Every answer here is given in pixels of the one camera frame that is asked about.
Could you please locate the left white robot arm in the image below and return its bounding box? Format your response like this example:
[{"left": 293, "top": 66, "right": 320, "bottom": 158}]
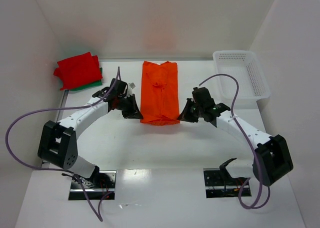
[{"left": 37, "top": 79, "right": 143, "bottom": 185}]

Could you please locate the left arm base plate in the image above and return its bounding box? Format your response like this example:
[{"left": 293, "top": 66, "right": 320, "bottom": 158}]
[{"left": 68, "top": 171, "right": 117, "bottom": 201}]

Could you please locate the orange t shirt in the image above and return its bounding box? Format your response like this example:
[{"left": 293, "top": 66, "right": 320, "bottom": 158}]
[{"left": 140, "top": 61, "right": 180, "bottom": 126}]

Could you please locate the white plastic basket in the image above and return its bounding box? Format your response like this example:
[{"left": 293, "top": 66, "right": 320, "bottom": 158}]
[{"left": 212, "top": 50, "right": 271, "bottom": 102}]

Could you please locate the folded green t shirt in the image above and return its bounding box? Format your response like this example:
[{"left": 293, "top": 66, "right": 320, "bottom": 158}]
[{"left": 67, "top": 68, "right": 103, "bottom": 91}]

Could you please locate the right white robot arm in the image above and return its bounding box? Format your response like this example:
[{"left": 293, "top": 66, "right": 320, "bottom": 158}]
[{"left": 178, "top": 87, "right": 294, "bottom": 187}]

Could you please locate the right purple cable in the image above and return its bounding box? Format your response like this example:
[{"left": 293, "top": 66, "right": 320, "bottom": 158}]
[{"left": 198, "top": 73, "right": 272, "bottom": 210}]

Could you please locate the folded red t shirt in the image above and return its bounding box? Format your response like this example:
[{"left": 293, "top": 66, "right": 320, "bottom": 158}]
[{"left": 53, "top": 52, "right": 103, "bottom": 90}]

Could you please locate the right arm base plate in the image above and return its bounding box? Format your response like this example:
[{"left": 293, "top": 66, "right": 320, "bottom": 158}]
[{"left": 203, "top": 169, "right": 246, "bottom": 198}]

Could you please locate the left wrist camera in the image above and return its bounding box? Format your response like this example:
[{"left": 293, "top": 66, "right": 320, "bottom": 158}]
[{"left": 127, "top": 83, "right": 136, "bottom": 93}]

